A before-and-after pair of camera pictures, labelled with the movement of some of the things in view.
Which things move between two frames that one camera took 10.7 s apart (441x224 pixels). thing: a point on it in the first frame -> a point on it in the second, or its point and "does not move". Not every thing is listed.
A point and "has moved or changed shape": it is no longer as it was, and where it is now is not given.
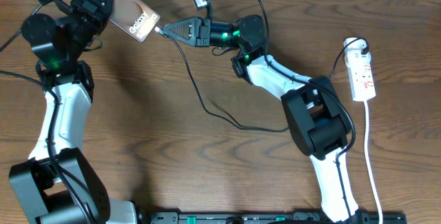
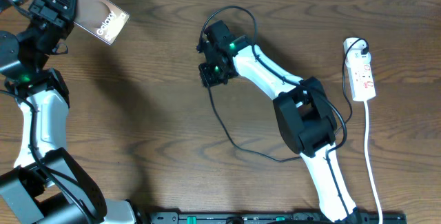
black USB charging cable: [229, 122] -> [285, 160]
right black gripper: [199, 29] -> [207, 80]
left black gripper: [86, 4] -> [44, 4]
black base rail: [271, 218] does not move
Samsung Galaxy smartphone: [127, 11] has moved or changed shape
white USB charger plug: [353, 57] does not move
